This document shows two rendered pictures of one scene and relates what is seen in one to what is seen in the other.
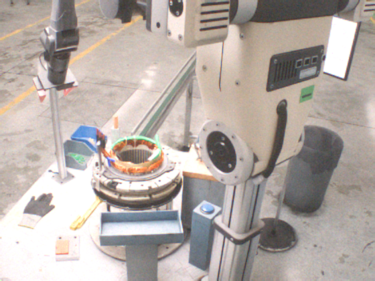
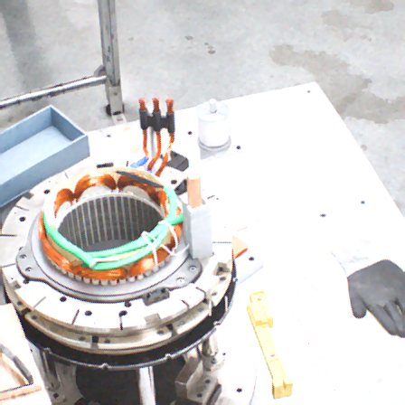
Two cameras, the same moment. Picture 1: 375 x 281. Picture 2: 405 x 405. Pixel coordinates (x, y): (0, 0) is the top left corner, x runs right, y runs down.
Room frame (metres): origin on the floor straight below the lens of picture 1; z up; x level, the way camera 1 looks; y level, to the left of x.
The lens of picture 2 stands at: (2.24, -0.24, 2.16)
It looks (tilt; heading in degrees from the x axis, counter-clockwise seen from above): 42 degrees down; 152
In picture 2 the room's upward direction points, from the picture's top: 3 degrees counter-clockwise
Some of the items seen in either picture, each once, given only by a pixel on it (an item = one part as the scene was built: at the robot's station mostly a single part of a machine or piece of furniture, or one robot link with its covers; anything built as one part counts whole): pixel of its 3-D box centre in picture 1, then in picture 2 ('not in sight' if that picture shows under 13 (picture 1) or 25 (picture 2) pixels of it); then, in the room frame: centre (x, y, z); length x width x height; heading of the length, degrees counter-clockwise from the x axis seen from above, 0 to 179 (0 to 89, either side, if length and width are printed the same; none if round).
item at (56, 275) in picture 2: (136, 173); (114, 264); (1.22, 0.17, 1.05); 0.22 x 0.22 x 0.12
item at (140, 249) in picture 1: (140, 254); (18, 221); (0.94, 0.13, 0.92); 0.25 x 0.11 x 0.28; 100
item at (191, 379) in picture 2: not in sight; (196, 382); (1.32, 0.23, 0.85); 0.06 x 0.04 x 0.05; 126
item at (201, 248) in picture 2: (115, 138); (197, 226); (1.30, 0.26, 1.14); 0.03 x 0.03 x 0.09; 84
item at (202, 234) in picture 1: (204, 237); not in sight; (1.06, -0.08, 0.91); 0.07 x 0.07 x 0.25; 58
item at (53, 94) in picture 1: (56, 123); not in sight; (1.52, 0.57, 1.07); 0.03 x 0.03 x 0.57; 53
